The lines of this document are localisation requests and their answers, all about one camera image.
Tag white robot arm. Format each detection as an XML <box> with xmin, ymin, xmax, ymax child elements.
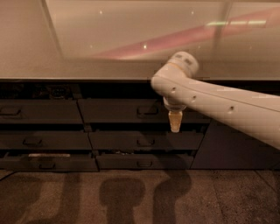
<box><xmin>150</xmin><ymin>52</ymin><xmax>280</xmax><ymax>150</ymax></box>

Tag white item in drawer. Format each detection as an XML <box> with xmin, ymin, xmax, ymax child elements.
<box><xmin>28</xmin><ymin>153</ymin><xmax>71</xmax><ymax>158</ymax></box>

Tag grey cabinet door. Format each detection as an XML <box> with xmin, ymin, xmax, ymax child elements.
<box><xmin>192</xmin><ymin>120</ymin><xmax>280</xmax><ymax>170</ymax></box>

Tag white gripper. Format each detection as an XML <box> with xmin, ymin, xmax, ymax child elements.
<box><xmin>163</xmin><ymin>97</ymin><xmax>186</xmax><ymax>133</ymax></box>

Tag grey drawer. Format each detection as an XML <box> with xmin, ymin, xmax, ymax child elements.
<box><xmin>0</xmin><ymin>153</ymin><xmax>99</xmax><ymax>172</ymax></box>
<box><xmin>89</xmin><ymin>131</ymin><xmax>204</xmax><ymax>151</ymax></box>
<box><xmin>77</xmin><ymin>98</ymin><xmax>212</xmax><ymax>124</ymax></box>
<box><xmin>0</xmin><ymin>100</ymin><xmax>82</xmax><ymax>124</ymax></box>
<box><xmin>0</xmin><ymin>131</ymin><xmax>91</xmax><ymax>150</ymax></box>
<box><xmin>96</xmin><ymin>154</ymin><xmax>193</xmax><ymax>170</ymax></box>

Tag dark items in drawer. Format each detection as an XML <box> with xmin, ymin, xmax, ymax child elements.
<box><xmin>0</xmin><ymin>83</ymin><xmax>73</xmax><ymax>100</ymax></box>

